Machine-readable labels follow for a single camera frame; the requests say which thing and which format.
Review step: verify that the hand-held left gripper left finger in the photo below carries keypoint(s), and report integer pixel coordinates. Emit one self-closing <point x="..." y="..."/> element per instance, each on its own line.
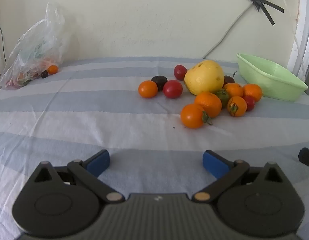
<point x="98" y="163"/>

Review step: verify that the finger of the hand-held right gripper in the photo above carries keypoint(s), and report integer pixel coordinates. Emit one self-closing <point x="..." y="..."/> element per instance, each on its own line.
<point x="308" y="157"/>

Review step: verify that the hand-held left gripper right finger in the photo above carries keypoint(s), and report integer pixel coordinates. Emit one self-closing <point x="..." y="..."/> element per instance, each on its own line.
<point x="214" y="164"/>

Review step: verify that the orange tomato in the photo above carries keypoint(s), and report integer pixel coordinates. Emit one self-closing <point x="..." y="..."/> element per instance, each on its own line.
<point x="52" y="69"/>
<point x="193" y="116"/>
<point x="147" y="89"/>
<point x="237" y="106"/>

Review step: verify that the orange mandarin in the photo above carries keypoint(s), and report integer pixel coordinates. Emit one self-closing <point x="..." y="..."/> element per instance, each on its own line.
<point x="234" y="89"/>
<point x="208" y="104"/>
<point x="252" y="91"/>

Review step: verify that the green tomato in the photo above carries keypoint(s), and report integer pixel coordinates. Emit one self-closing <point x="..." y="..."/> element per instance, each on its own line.
<point x="224" y="97"/>

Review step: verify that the light green plastic basin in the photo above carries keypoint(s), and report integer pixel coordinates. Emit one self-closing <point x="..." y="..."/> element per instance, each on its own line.
<point x="269" y="85"/>

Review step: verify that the dark red stemmed tomato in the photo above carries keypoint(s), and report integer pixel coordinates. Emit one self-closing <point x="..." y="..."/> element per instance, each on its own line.
<point x="229" y="80"/>

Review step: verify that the large yellow citrus fruit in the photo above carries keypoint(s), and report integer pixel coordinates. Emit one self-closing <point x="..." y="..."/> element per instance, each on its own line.
<point x="204" y="77"/>

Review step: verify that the dark purple tomato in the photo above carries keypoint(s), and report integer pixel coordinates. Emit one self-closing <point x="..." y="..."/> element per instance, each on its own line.
<point x="44" y="74"/>
<point x="159" y="81"/>

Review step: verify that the striped bedsheet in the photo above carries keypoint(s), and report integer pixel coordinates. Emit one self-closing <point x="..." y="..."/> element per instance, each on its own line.
<point x="94" y="117"/>

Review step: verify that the clear plastic bag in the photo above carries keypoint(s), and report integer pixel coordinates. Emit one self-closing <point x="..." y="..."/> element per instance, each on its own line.
<point x="32" y="47"/>

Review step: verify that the black tape cross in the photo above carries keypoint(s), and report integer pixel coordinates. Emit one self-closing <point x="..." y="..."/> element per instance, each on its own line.
<point x="257" y="1"/>

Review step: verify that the white window frame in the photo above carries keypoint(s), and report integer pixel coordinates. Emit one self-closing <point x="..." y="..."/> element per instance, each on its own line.
<point x="303" y="17"/>

